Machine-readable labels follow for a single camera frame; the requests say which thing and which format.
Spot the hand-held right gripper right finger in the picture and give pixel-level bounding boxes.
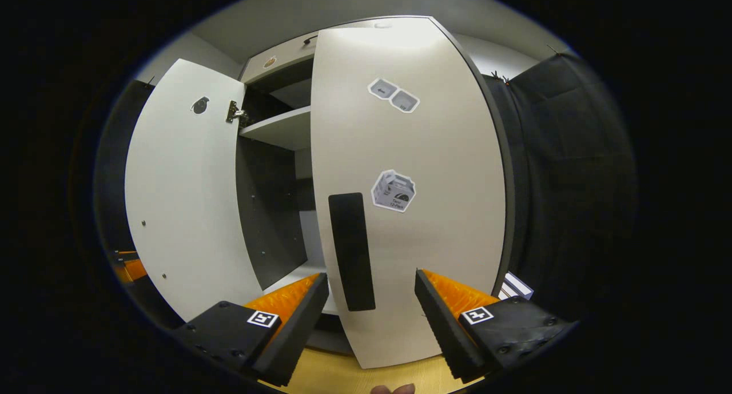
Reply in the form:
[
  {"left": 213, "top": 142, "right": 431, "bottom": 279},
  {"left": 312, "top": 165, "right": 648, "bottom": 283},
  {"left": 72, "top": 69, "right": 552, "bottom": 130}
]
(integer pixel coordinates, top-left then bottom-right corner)
[{"left": 415, "top": 268, "right": 578, "bottom": 383}]

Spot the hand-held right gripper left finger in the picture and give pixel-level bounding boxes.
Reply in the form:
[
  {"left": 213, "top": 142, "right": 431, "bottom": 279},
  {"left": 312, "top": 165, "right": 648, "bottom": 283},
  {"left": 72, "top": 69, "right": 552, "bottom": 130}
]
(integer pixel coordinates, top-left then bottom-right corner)
[{"left": 172, "top": 272, "right": 331, "bottom": 386}]

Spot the cabinet door with bar handle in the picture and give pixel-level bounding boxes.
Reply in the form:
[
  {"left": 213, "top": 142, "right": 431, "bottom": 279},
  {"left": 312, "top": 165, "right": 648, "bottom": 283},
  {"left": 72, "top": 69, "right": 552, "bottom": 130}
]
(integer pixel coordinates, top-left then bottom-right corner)
[{"left": 125, "top": 58, "right": 265, "bottom": 323}]

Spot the grey cabinet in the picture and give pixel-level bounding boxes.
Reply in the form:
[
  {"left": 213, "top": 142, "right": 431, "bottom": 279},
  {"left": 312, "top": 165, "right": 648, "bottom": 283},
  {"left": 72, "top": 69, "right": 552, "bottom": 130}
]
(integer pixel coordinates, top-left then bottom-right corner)
[{"left": 236, "top": 15, "right": 516, "bottom": 355}]

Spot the cabinet drawer front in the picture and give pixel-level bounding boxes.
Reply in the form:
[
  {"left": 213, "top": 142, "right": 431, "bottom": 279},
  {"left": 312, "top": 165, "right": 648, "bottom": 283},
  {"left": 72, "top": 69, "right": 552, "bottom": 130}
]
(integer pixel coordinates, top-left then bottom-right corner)
[{"left": 240, "top": 15, "right": 432, "bottom": 85}]

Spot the black flat door handle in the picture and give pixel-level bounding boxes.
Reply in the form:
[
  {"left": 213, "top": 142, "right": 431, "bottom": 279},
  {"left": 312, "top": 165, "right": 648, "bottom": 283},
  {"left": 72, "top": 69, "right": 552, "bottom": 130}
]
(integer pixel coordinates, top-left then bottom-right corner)
[{"left": 328, "top": 192, "right": 376, "bottom": 312}]

